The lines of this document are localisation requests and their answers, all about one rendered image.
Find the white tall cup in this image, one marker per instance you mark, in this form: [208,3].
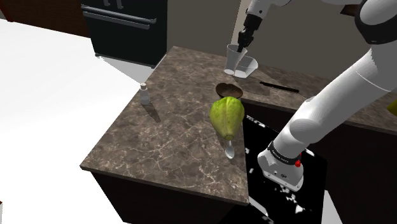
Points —
[231,60]

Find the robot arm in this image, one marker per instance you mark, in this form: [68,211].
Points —
[338,96]

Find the silver spoon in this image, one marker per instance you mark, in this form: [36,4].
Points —
[229,151]

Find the glass salt shaker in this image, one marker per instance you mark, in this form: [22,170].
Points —
[144,96]

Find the black knife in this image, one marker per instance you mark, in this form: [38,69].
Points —
[279,87]

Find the brown bowl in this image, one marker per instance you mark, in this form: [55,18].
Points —
[229,90]

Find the black refrigerator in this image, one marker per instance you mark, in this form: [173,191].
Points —
[124,31]

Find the clear measuring cup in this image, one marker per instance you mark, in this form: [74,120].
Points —
[248,66]

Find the yellow-green fruit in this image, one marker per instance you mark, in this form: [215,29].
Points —
[393,108]

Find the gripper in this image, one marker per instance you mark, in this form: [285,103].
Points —
[252,24]

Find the green lettuce head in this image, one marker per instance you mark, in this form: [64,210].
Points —
[226,116]

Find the dark brown cabinet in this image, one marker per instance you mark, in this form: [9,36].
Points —
[43,15]

